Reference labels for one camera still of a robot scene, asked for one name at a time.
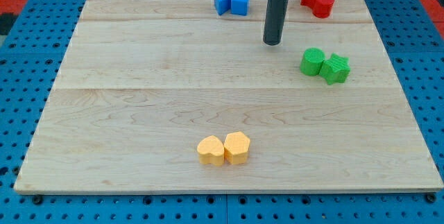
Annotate yellow hexagon block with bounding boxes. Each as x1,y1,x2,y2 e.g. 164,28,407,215
223,131,250,165

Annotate yellow heart block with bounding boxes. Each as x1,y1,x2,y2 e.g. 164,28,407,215
196,135,225,166

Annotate light wooden board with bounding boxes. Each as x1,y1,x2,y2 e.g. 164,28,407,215
14,0,443,195

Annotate green cylinder block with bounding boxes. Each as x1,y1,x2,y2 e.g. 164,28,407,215
300,47,325,76

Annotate blue triangle block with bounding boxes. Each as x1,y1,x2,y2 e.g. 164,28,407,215
214,0,231,15

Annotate blue cube block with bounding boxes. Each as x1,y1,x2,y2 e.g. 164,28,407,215
231,0,249,16

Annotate green star block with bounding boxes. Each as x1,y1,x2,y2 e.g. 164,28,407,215
318,53,350,85

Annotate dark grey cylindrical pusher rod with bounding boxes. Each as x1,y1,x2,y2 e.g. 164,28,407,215
262,0,288,46

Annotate red cylinder block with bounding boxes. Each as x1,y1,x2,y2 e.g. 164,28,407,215
312,0,335,18

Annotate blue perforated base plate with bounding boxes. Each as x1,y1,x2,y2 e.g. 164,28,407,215
1,0,443,223

